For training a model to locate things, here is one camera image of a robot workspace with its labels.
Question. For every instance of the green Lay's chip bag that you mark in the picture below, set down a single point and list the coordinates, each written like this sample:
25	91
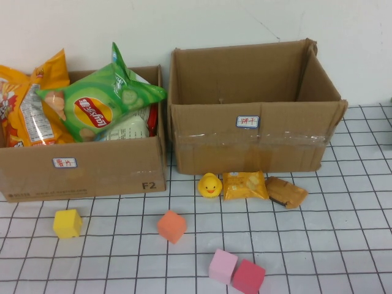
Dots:
92	110

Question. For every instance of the red snack bag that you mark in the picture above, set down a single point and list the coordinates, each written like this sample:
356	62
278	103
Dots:
152	121

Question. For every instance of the white snack bag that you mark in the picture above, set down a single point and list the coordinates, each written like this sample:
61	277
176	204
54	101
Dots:
128	128

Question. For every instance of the brown snack packet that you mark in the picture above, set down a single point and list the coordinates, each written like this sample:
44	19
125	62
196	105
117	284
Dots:
286	193

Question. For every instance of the taped cardboard box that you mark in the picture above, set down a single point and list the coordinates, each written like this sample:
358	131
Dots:
214	150

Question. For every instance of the yellow rubber duck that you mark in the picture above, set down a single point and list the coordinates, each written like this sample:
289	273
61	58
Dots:
209	185

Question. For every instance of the biscuit label sticker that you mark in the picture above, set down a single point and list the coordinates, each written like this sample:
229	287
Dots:
247	121

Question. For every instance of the yellow biscuit packet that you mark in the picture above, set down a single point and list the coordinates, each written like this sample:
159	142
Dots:
245	185

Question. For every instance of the orange foam cube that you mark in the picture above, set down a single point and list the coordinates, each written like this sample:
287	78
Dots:
171	226

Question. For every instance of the cardboard box with F2 print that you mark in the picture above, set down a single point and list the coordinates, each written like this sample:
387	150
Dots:
107	168

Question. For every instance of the pink foam cube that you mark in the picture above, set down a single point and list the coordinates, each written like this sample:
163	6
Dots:
223	266

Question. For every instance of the chips label sticker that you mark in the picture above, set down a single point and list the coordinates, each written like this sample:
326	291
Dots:
65	162

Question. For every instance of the red foam cube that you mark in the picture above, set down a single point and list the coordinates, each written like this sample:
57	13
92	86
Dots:
248	277

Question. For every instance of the yellow foam cube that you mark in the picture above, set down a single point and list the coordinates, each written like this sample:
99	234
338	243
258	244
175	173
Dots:
67	223

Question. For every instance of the orange chip bag silver back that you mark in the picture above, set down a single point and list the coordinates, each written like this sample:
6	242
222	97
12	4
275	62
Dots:
36	119

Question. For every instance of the white black-grid tablecloth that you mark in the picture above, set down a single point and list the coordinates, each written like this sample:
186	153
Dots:
337	229

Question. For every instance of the plain orange chip bag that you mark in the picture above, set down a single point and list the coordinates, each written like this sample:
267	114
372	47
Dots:
52	69

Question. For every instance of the orange chip bag chef print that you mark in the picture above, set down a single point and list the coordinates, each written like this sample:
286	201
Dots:
12	101

